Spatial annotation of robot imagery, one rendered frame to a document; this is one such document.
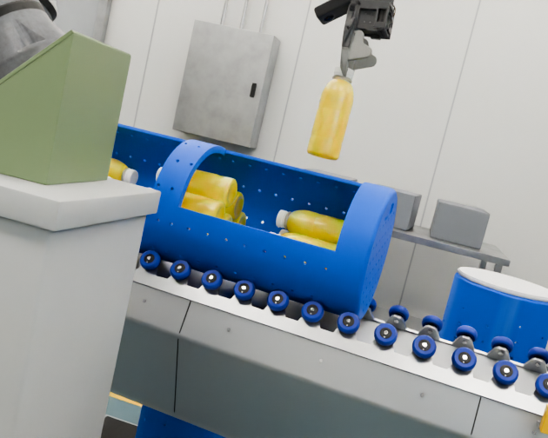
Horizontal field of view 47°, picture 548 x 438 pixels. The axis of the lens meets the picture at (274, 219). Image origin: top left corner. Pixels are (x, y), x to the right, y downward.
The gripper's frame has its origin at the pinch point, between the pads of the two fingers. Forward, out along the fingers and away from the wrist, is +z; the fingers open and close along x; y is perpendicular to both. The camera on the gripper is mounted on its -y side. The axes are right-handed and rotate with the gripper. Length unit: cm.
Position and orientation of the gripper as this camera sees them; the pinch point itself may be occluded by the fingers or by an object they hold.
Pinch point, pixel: (344, 72)
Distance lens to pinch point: 132.2
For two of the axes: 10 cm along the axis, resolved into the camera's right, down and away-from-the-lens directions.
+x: 3.1, 0.5, 9.5
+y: 9.3, 1.8, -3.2
